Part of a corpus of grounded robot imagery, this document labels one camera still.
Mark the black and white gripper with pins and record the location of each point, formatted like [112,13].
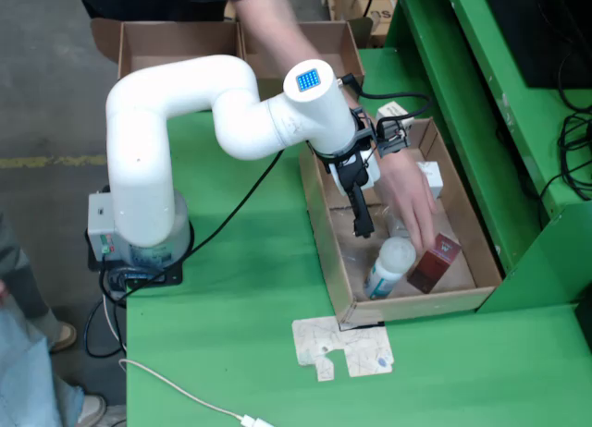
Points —
[353,173]

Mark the white plastic bottle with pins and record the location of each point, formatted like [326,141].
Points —
[386,270]

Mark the red brown product box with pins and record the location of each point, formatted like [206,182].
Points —
[432,267]

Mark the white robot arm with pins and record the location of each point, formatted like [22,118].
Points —
[139,168]

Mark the bare person forearm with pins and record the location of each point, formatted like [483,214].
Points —
[273,25]

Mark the grey robot base box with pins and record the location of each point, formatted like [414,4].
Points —
[99,233]

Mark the shallow cardboard tray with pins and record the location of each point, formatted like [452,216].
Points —
[333,260]

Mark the open brown cardboard box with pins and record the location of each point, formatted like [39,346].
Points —
[333,48]
[176,43]

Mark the bare person hand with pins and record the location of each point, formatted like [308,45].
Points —
[407,191]

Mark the tall plain white carton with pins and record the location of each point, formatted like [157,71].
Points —
[435,177]

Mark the white cow print carton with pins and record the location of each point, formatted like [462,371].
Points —
[393,110]

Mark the green metal shelf rack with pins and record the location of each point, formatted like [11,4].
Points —
[509,168]

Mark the brown printed storage carton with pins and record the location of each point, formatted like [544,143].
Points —
[351,2]

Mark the black monitor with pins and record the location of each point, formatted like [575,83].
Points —
[546,29]

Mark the person in blue jeans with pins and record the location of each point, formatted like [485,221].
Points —
[23,353]

